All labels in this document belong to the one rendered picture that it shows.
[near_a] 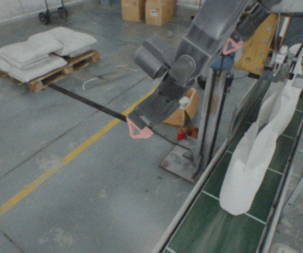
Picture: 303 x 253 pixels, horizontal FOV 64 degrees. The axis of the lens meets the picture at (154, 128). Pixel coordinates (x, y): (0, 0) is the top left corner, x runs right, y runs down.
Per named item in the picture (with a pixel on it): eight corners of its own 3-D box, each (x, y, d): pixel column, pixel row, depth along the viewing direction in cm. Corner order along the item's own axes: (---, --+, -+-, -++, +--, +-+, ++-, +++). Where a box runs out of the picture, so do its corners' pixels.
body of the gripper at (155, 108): (133, 110, 54) (145, 90, 48) (158, 90, 60) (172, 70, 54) (154, 130, 53) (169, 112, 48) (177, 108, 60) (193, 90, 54)
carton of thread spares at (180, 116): (190, 130, 253) (193, 111, 237) (145, 119, 268) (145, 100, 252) (202, 103, 291) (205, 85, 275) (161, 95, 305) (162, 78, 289)
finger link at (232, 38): (215, 49, 97) (230, 31, 89) (222, 44, 101) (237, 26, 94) (228, 61, 96) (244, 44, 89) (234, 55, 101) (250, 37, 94)
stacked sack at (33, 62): (22, 73, 298) (17, 62, 288) (-2, 58, 330) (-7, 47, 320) (53, 62, 323) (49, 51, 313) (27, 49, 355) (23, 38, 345)
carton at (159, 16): (161, 25, 510) (161, 5, 484) (144, 22, 525) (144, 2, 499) (173, 18, 549) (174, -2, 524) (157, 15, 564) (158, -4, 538)
